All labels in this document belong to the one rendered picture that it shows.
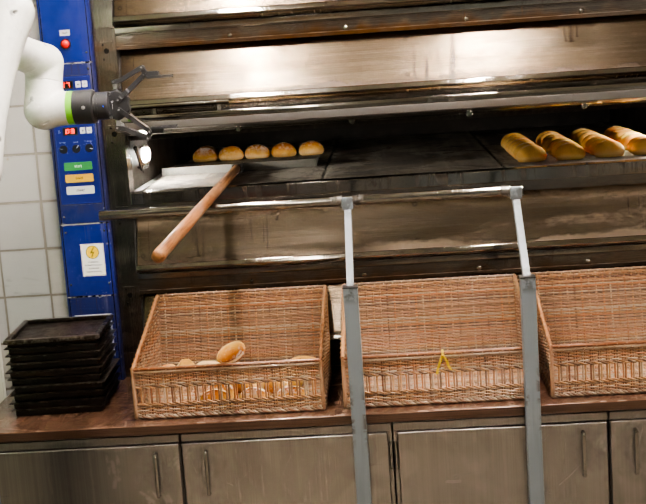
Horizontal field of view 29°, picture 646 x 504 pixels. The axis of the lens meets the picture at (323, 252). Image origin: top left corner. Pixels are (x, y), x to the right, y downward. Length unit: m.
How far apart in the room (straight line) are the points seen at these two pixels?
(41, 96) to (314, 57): 0.93
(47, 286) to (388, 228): 1.12
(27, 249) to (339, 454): 1.26
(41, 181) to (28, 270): 0.29
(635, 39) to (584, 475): 1.34
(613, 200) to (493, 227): 0.39
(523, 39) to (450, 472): 1.35
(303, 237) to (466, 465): 0.92
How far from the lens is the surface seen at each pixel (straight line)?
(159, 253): 2.69
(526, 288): 3.42
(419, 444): 3.58
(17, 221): 4.14
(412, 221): 3.99
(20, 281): 4.17
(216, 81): 3.96
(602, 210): 4.04
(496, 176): 3.97
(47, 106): 3.45
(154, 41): 4.00
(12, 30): 3.03
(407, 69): 3.93
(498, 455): 3.60
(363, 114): 3.79
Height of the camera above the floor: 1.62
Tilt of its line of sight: 10 degrees down
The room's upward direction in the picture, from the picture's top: 4 degrees counter-clockwise
